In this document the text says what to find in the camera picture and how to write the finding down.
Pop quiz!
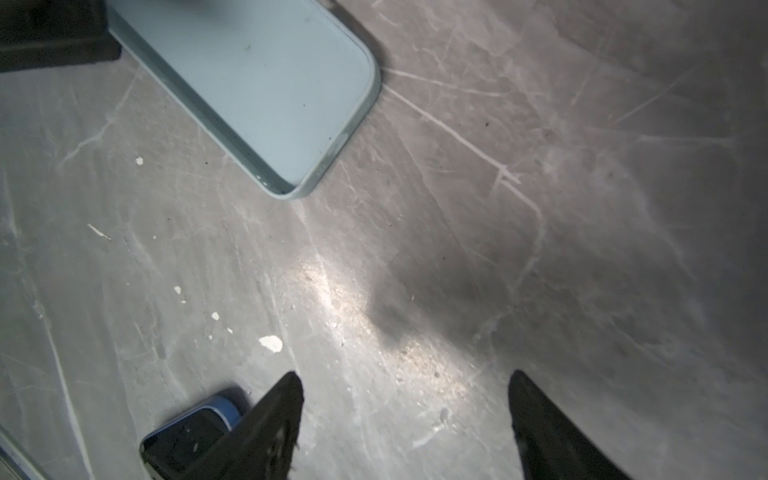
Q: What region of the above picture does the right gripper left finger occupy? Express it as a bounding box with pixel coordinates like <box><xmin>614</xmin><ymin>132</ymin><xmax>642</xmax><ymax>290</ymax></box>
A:
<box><xmin>182</xmin><ymin>371</ymin><xmax>304</xmax><ymax>480</ymax></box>

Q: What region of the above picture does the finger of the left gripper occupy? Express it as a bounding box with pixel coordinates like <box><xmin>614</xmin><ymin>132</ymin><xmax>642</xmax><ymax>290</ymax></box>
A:
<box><xmin>1</xmin><ymin>0</ymin><xmax>122</xmax><ymax>73</ymax></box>

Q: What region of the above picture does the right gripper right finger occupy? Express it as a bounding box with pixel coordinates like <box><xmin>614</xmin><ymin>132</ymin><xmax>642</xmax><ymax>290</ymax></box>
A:
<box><xmin>508</xmin><ymin>370</ymin><xmax>629</xmax><ymax>480</ymax></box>

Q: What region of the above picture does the black phone front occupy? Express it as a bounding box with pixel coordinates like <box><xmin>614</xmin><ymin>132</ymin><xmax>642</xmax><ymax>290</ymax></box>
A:
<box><xmin>139</xmin><ymin>395</ymin><xmax>242</xmax><ymax>479</ymax></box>

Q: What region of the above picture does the light blue phone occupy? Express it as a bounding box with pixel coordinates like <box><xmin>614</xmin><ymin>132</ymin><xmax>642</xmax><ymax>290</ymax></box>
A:
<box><xmin>107</xmin><ymin>1</ymin><xmax>381</xmax><ymax>200</ymax></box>

